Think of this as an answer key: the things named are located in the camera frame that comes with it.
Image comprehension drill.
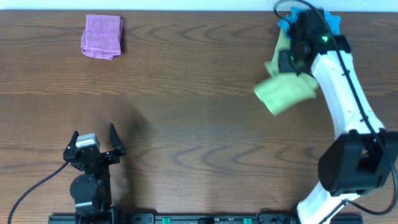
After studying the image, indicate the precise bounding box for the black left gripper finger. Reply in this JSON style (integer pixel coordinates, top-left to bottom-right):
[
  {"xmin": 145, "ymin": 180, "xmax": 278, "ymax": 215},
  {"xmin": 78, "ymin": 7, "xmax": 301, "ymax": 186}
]
[
  {"xmin": 109, "ymin": 123, "xmax": 126, "ymax": 156},
  {"xmin": 67, "ymin": 131, "xmax": 79, "ymax": 148}
]

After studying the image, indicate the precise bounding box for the light green cloth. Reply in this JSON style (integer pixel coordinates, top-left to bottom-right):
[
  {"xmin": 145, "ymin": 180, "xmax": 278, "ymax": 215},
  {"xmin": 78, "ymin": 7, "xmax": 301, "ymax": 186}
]
[{"xmin": 254, "ymin": 73, "xmax": 319, "ymax": 116}]

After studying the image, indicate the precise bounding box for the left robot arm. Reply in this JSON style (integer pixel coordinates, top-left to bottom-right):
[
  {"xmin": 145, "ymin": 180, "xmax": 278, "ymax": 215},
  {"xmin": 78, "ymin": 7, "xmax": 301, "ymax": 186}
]
[{"xmin": 63, "ymin": 124, "xmax": 126, "ymax": 224}]

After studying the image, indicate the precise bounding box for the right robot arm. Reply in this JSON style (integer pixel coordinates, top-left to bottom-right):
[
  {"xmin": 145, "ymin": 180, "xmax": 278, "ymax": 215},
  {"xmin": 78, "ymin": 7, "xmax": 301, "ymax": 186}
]
[{"xmin": 279, "ymin": 7, "xmax": 397, "ymax": 223}]

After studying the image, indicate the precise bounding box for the crumpled blue cloth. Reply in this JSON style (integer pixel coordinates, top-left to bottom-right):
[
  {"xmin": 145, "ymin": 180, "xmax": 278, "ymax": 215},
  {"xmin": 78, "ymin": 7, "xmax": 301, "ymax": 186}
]
[{"xmin": 277, "ymin": 7, "xmax": 341, "ymax": 39}]

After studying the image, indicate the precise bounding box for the olive green cloth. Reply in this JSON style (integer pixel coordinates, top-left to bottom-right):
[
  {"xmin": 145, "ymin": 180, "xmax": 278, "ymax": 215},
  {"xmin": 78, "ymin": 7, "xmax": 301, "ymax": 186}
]
[{"xmin": 264, "ymin": 29, "xmax": 319, "ymax": 91}]

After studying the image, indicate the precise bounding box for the folded pink cloth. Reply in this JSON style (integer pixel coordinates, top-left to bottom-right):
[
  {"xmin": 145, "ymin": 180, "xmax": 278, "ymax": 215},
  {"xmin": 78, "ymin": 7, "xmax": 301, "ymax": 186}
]
[{"xmin": 81, "ymin": 14, "xmax": 123, "ymax": 60}]

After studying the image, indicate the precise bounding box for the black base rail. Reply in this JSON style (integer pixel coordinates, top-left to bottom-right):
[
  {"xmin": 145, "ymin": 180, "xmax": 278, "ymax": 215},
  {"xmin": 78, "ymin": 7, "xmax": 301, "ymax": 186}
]
[{"xmin": 47, "ymin": 212, "xmax": 364, "ymax": 224}]

